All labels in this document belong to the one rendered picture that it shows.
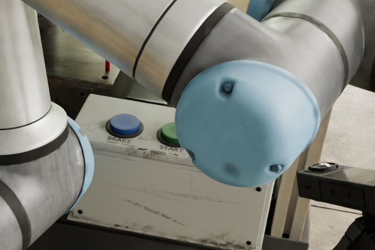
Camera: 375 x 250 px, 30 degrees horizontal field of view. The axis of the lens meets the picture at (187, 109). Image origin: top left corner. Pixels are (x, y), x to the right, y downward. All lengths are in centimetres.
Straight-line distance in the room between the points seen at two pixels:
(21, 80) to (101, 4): 31
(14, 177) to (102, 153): 20
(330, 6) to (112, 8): 15
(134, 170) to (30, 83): 25
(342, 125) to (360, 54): 220
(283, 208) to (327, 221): 125
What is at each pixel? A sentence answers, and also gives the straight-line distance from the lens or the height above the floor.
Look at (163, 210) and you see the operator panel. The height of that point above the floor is 80.
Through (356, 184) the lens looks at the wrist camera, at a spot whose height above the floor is 107.
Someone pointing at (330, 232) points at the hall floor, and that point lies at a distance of 220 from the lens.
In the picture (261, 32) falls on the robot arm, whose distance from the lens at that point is 42.
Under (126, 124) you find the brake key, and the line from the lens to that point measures 92.
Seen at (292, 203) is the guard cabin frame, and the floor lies 81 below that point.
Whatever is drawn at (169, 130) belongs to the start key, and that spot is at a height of 91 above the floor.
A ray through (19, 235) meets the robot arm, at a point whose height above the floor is 92.
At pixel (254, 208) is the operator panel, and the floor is 83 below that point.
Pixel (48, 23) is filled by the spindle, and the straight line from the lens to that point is 125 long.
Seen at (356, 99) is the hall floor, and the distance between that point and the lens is 288.
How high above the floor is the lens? 143
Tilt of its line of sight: 33 degrees down
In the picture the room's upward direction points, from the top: 6 degrees clockwise
